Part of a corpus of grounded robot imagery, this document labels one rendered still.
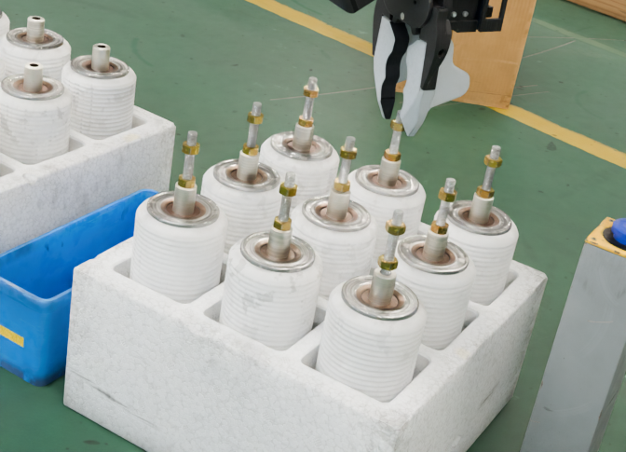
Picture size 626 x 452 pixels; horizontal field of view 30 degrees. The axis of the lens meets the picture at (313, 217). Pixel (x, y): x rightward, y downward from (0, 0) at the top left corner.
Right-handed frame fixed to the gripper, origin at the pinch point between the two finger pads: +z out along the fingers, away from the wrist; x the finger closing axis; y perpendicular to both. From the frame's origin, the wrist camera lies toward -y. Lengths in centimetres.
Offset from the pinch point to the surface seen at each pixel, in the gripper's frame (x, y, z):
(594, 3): 144, 161, 42
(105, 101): 53, -7, 20
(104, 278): 19.3, -18.6, 25.2
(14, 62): 65, -15, 19
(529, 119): 84, 93, 44
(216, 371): 5.8, -11.6, 29.2
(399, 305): -2.8, 2.6, 18.8
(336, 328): -1.7, -3.3, 21.0
